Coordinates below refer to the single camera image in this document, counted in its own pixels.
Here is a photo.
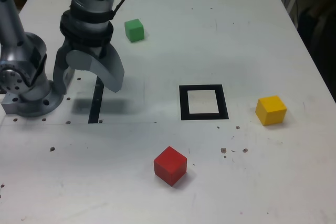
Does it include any green cube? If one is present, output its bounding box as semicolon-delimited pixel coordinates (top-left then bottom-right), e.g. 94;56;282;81
124;18;145;43

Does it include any black tape square outline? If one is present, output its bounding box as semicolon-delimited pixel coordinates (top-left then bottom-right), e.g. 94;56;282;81
178;84;229;121

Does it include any yellow cube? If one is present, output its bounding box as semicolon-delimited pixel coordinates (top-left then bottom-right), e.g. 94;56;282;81
255;95;288;126

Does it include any black tape strip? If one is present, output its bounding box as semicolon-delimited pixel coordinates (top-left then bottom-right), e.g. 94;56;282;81
88;76;106;124

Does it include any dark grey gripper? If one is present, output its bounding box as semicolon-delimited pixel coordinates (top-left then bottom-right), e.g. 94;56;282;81
53;38;125;96

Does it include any red cube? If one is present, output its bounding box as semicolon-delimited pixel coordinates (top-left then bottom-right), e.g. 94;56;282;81
153;146;188;187

